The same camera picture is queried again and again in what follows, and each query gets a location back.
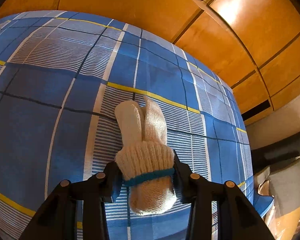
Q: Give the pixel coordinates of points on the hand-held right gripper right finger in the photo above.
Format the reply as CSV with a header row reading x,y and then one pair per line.
x,y
182,180

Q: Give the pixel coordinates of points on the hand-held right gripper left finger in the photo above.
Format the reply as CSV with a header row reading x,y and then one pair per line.
x,y
113,180

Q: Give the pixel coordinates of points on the knit gloves blue trim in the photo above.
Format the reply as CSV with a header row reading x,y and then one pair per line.
x,y
145,160

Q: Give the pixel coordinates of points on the black bag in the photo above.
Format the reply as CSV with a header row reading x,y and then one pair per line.
x,y
277,150

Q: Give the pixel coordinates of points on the grey cushion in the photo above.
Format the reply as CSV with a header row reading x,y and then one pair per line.
x,y
285,180

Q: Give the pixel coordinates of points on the blue plaid bed sheet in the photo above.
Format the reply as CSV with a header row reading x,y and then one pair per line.
x,y
40,105

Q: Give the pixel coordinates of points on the clear plastic bag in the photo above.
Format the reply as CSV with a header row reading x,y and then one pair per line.
x,y
287,222

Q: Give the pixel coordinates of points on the wooden wardrobe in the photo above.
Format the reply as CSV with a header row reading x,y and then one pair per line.
x,y
240,30

